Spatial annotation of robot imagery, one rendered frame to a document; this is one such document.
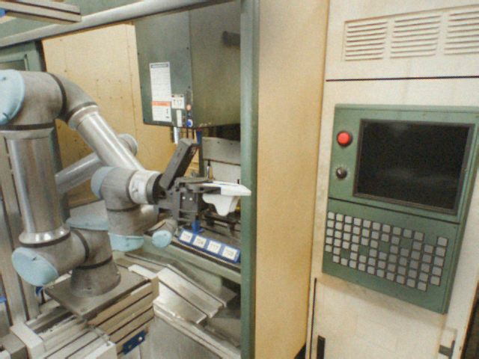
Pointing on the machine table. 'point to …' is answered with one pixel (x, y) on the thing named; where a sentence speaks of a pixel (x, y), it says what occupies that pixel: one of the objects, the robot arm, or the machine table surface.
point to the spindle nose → (180, 134)
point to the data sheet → (160, 81)
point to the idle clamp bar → (221, 221)
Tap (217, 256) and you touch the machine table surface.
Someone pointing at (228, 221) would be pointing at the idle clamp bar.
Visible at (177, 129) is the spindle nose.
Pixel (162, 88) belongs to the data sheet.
